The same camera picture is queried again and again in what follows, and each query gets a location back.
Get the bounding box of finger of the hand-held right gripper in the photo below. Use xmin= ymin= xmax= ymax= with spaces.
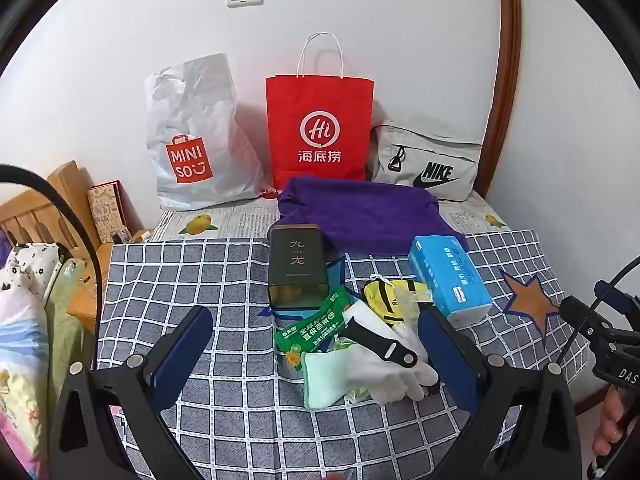
xmin=559 ymin=295 xmax=609 ymax=347
xmin=594 ymin=281 xmax=640 ymax=315

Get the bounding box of purple towel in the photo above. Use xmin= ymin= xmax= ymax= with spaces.
xmin=276 ymin=176 xmax=471 ymax=262

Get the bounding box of thin black cable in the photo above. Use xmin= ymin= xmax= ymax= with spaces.
xmin=554 ymin=255 xmax=640 ymax=362

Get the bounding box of black watch strap with pin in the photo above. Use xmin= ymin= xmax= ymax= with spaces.
xmin=344 ymin=316 xmax=419 ymax=369

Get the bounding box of light wooden bed frame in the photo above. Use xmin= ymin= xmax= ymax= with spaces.
xmin=0 ymin=160 xmax=147 ymax=337

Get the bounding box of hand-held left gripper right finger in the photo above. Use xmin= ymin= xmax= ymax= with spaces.
xmin=417 ymin=305 xmax=596 ymax=480

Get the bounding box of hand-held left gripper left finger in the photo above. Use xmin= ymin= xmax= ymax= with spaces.
xmin=47 ymin=305 xmax=216 ymax=480

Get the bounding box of white glove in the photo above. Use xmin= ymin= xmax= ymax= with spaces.
xmin=345 ymin=302 xmax=441 ymax=404

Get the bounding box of beige canvas bag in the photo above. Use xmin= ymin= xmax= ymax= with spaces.
xmin=369 ymin=115 xmax=484 ymax=204

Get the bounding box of grey checked blanket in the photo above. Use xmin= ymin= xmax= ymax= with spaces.
xmin=95 ymin=230 xmax=592 ymax=480

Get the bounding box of person's right hand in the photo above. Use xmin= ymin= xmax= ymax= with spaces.
xmin=592 ymin=388 xmax=639 ymax=457

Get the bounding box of yellow mesh pouch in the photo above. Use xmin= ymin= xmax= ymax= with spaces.
xmin=362 ymin=275 xmax=431 ymax=329

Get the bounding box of dark green tin box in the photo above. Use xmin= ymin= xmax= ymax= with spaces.
xmin=266 ymin=223 xmax=331 ymax=311

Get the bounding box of green snack packet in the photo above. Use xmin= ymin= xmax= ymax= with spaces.
xmin=273 ymin=285 xmax=354 ymax=369

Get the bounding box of patterned book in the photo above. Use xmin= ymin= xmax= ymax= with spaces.
xmin=87 ymin=181 xmax=132 ymax=244

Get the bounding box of colourful printed bedding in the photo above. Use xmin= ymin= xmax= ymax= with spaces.
xmin=0 ymin=260 xmax=97 ymax=480

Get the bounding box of light green cloth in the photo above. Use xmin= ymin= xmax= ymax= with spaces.
xmin=302 ymin=350 xmax=372 ymax=411

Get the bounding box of blue tissue pack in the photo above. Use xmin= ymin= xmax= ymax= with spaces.
xmin=407 ymin=235 xmax=495 ymax=330

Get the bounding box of red paper carrier bag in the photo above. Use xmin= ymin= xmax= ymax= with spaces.
xmin=265 ymin=32 xmax=375 ymax=194

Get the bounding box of white plastic shopping bag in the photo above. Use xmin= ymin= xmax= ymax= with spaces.
xmin=145 ymin=52 xmax=267 ymax=212

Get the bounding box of white plush with black dots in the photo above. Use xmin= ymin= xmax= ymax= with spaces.
xmin=0 ymin=241 xmax=64 ymax=302

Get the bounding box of fruit printed sheet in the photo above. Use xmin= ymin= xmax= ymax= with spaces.
xmin=150 ymin=194 xmax=516 ymax=244

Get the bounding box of brown wooden frame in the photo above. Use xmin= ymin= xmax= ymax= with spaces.
xmin=472 ymin=0 xmax=608 ymax=417

